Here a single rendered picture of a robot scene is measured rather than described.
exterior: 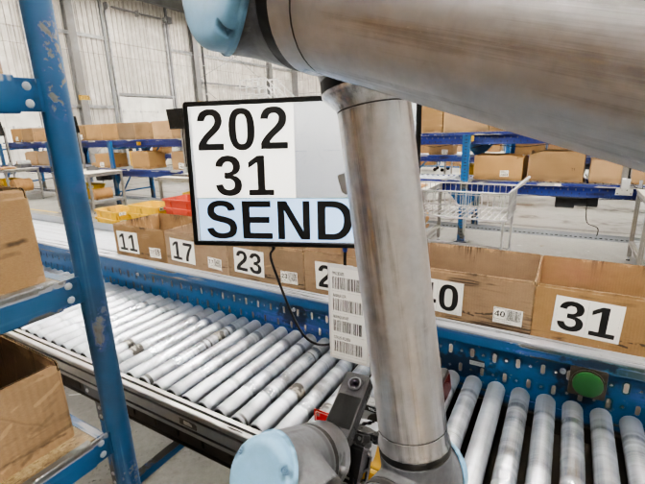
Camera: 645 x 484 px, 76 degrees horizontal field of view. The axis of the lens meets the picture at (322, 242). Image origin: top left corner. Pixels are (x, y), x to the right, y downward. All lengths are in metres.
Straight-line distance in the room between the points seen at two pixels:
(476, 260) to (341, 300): 0.91
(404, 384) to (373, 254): 0.15
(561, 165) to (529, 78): 5.31
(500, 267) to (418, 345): 1.15
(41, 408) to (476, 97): 0.53
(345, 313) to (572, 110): 0.63
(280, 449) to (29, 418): 0.28
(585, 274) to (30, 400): 1.49
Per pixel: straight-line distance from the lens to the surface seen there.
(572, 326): 1.36
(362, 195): 0.46
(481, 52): 0.23
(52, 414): 0.60
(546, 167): 5.54
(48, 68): 0.50
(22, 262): 0.52
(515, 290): 1.33
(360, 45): 0.28
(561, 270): 1.60
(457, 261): 1.64
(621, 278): 1.62
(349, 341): 0.82
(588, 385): 1.35
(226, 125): 0.89
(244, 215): 0.89
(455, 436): 1.17
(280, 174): 0.86
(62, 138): 0.50
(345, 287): 0.78
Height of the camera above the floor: 1.49
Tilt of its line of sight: 15 degrees down
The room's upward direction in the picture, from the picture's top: 2 degrees counter-clockwise
